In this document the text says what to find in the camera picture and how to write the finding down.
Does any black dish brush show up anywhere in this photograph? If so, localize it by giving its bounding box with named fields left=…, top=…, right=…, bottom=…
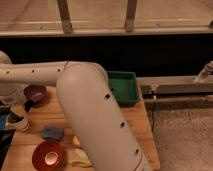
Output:
left=7, top=101, right=33, bottom=124

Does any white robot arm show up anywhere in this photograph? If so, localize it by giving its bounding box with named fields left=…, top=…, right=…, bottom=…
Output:
left=0, top=51, right=154, bottom=171

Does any purple bowl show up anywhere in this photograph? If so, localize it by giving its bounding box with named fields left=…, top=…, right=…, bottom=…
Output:
left=24, top=85, right=47, bottom=104

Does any blue sponge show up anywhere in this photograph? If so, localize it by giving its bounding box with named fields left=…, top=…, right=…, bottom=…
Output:
left=41, top=127, right=64, bottom=141

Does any red bowl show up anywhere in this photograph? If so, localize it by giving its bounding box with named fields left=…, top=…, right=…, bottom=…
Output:
left=32, top=140, right=64, bottom=171

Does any yellow round fruit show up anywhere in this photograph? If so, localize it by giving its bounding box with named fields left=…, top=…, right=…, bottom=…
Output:
left=72, top=136, right=81, bottom=148

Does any yellow banana peel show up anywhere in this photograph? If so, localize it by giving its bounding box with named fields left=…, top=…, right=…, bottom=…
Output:
left=70, top=148, right=92, bottom=168

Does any green plastic tray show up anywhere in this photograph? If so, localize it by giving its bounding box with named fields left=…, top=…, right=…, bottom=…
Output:
left=107, top=71, right=139, bottom=106

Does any wooden window post left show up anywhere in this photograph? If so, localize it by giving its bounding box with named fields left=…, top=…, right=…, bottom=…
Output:
left=57, top=0, right=73, bottom=34

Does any wooden window post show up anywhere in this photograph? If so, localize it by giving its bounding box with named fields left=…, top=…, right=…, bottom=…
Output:
left=57, top=0, right=73, bottom=34
left=124, top=0, right=137, bottom=32

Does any wooden window post right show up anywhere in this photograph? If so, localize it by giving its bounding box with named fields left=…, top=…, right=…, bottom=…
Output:
left=124, top=0, right=137, bottom=32

